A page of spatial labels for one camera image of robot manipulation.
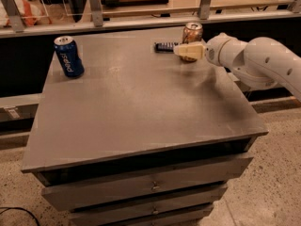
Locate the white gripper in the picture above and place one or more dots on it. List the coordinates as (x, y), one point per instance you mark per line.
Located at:
(213, 51)

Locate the orange LaCroix can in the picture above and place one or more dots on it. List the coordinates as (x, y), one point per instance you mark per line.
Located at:
(191, 33)

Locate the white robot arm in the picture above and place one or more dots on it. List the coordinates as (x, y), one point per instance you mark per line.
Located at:
(261, 63)

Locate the blue Pepsi can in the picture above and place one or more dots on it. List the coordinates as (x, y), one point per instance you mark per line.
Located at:
(67, 53)

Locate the grey drawer cabinet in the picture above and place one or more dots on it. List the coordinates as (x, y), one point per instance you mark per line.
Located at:
(134, 117)

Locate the top drawer knob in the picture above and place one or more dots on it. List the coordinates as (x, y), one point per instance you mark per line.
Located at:
(155, 186)

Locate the orange white bag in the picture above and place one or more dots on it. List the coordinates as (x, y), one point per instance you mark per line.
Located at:
(30, 13)

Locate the metal railing frame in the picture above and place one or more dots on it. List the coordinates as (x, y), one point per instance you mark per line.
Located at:
(86, 16)

